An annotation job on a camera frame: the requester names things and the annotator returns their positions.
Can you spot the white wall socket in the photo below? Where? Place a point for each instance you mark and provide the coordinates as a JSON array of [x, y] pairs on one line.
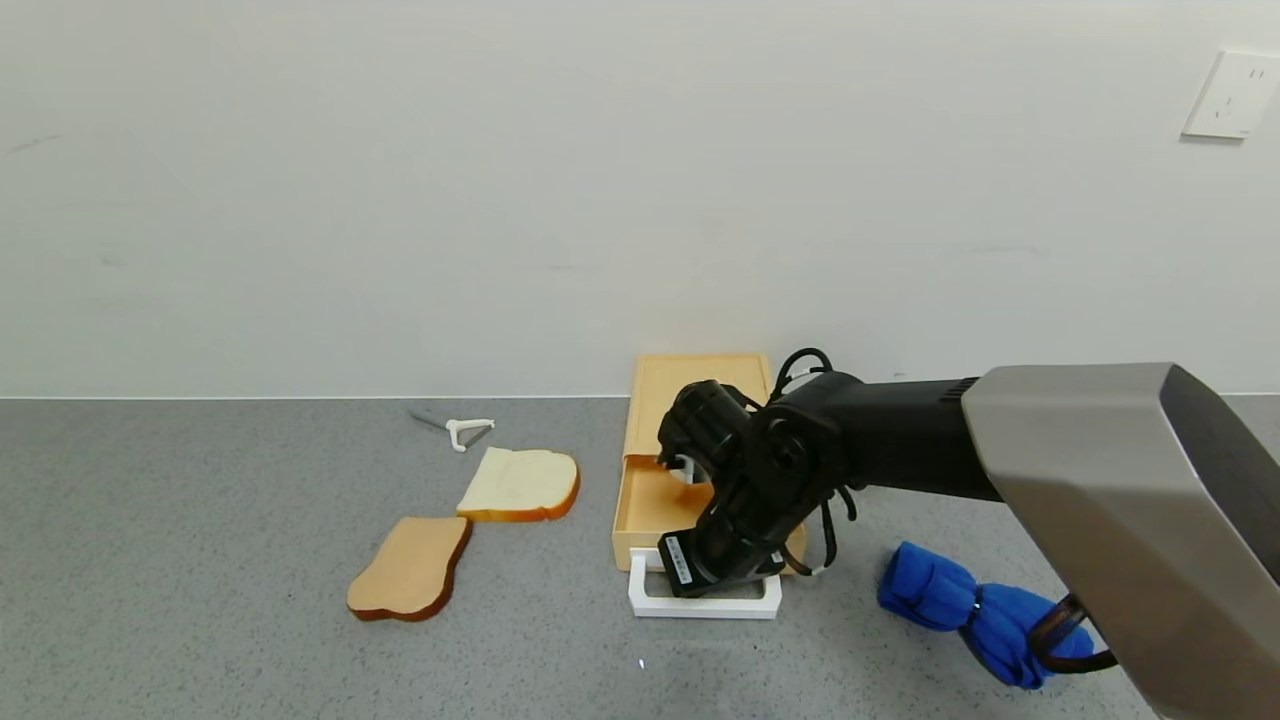
[[1232, 96]]

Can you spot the blue cloth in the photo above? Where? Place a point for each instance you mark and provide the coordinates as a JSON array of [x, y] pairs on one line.
[[935, 590]]

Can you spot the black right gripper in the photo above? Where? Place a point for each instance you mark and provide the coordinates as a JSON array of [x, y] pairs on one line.
[[684, 565]]

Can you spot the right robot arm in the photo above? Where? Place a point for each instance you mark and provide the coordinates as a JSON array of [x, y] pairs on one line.
[[1100, 460]]

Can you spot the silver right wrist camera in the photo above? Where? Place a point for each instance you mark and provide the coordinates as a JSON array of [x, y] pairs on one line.
[[684, 468]]

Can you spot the brown toast slice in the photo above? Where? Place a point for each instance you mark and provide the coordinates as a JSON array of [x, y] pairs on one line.
[[410, 568]]

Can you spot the white bread slice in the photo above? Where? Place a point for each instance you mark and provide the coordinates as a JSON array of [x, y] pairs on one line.
[[520, 482]]

